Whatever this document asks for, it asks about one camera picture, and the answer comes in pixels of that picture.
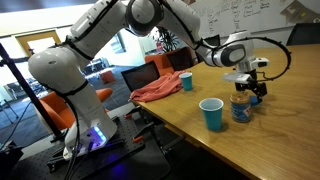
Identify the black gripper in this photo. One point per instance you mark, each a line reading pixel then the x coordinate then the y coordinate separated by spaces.
pixel 248 83

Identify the blue jar lid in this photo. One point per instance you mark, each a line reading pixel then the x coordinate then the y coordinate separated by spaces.
pixel 255 102

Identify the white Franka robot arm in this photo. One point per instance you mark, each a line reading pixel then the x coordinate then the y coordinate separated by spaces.
pixel 83 110

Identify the peanut butter jar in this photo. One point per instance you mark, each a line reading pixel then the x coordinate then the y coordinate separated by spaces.
pixel 240 110

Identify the blue plastic cup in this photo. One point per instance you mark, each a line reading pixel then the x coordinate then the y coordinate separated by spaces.
pixel 187 82
pixel 212 116

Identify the black mesh chair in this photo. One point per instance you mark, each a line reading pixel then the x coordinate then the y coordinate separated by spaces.
pixel 305 34
pixel 140 76
pixel 215 40

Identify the dark brown chair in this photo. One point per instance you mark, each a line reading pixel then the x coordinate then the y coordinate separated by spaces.
pixel 180 59

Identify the burlap pennant banner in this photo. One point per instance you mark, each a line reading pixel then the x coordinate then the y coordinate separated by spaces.
pixel 300 13

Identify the orange sofa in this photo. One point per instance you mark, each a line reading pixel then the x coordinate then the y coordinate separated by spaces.
pixel 161 63

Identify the orange cloth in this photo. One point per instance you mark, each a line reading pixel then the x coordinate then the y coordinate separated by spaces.
pixel 156 89

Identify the green potted plant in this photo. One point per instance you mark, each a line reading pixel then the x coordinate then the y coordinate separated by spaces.
pixel 166 41

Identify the orange ottoman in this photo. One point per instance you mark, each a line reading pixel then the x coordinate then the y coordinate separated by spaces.
pixel 107 77

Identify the orange lounge chair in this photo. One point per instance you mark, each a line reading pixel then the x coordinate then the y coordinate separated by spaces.
pixel 61 113

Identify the black tripod pole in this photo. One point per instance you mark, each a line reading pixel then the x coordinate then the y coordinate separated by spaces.
pixel 20 78

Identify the black equipment box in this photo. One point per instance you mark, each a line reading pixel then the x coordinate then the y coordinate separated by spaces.
pixel 8 160

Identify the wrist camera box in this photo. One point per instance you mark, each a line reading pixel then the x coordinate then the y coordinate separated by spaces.
pixel 236 78

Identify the wall whiteboard with writing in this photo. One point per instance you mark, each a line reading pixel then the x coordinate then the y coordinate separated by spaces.
pixel 266 20

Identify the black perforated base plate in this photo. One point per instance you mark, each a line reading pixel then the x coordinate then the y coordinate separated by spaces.
pixel 126 133

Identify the wooden door frame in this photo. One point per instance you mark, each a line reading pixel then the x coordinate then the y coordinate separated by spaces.
pixel 21 41

